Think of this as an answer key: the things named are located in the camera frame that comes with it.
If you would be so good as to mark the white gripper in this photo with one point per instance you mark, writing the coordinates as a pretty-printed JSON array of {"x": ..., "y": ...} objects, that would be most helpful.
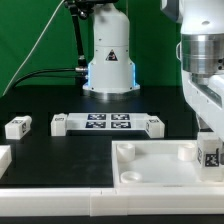
[{"x": 210, "y": 115}]

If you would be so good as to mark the white U-shaped obstacle fence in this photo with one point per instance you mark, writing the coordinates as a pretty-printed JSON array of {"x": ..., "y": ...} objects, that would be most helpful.
[{"x": 111, "y": 201}]

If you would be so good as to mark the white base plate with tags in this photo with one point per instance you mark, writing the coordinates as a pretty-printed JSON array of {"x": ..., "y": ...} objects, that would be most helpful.
[{"x": 106, "y": 121}]

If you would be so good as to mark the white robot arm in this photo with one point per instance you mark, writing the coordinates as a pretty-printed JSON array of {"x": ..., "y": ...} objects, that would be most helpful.
[{"x": 201, "y": 53}]

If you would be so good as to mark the green backdrop cloth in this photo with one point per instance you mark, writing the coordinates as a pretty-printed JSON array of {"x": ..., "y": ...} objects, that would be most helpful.
[{"x": 38, "y": 34}]

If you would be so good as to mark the black camera stand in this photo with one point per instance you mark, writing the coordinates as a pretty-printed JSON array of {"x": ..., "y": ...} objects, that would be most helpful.
[{"x": 82, "y": 9}]

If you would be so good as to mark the white square table top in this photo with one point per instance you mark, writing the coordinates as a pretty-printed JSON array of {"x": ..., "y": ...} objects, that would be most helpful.
[{"x": 162, "y": 163}]

